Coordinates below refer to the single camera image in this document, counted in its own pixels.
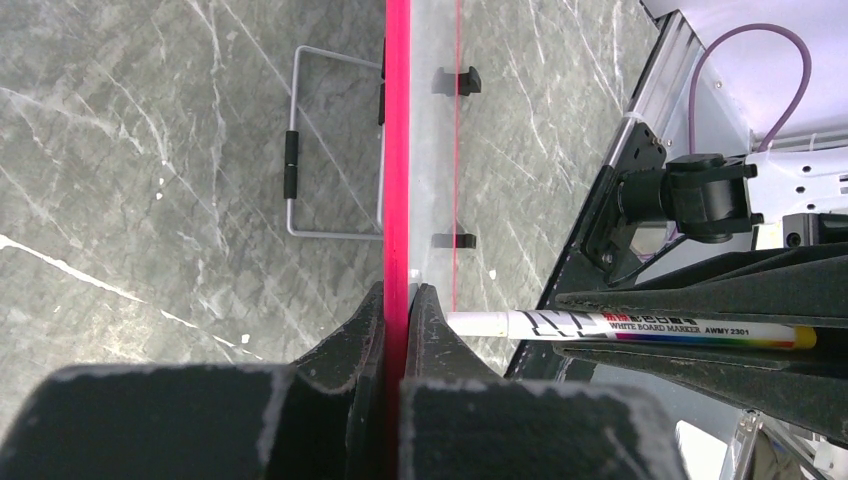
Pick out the white whiteboard marker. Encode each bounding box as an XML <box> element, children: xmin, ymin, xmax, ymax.
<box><xmin>446</xmin><ymin>310</ymin><xmax>817</xmax><ymax>350</ymax></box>

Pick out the grey wire whiteboard stand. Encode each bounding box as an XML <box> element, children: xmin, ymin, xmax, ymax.
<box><xmin>283</xmin><ymin>44</ymin><xmax>386</xmax><ymax>241</ymax></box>

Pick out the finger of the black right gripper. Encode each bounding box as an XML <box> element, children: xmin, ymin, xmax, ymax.
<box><xmin>556</xmin><ymin>243</ymin><xmax>847</xmax><ymax>320</ymax></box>
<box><xmin>554</xmin><ymin>342</ymin><xmax>847</xmax><ymax>447</ymax></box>

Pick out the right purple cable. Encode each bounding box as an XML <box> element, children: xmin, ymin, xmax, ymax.
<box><xmin>687</xmin><ymin>23</ymin><xmax>814</xmax><ymax>155</ymax></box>

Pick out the red-framed whiteboard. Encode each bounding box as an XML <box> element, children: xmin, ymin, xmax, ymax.
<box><xmin>377</xmin><ymin>0</ymin><xmax>484</xmax><ymax>386</ymax></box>

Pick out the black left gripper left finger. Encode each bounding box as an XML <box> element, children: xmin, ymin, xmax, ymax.
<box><xmin>1</xmin><ymin>283</ymin><xmax>385</xmax><ymax>479</ymax></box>

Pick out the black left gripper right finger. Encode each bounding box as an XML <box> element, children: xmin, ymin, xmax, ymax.
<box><xmin>398</xmin><ymin>284</ymin><xmax>686</xmax><ymax>479</ymax></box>

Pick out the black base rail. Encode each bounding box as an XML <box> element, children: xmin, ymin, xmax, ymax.
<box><xmin>506</xmin><ymin>9</ymin><xmax>704</xmax><ymax>382</ymax></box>

